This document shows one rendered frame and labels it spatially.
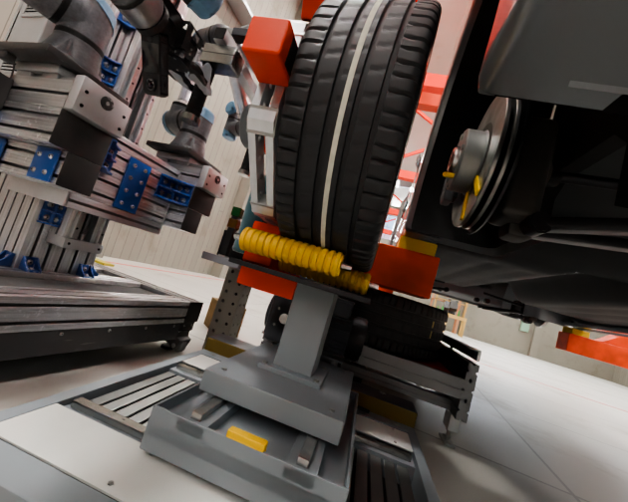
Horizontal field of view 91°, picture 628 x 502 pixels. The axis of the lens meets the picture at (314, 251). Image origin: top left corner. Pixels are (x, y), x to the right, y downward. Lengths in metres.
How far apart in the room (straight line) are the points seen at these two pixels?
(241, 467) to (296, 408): 0.13
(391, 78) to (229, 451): 0.68
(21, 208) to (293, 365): 1.03
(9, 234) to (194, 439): 1.00
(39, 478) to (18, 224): 0.90
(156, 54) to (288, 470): 0.80
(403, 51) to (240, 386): 0.69
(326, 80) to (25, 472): 0.76
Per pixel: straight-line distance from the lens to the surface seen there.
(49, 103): 1.06
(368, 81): 0.61
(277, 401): 0.67
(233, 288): 1.46
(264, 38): 0.66
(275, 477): 0.61
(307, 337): 0.78
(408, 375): 1.34
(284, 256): 0.70
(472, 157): 0.80
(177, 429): 0.66
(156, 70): 0.79
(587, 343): 3.67
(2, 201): 1.49
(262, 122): 0.68
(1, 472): 0.68
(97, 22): 1.22
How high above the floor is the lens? 0.46
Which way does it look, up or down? 6 degrees up
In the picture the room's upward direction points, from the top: 17 degrees clockwise
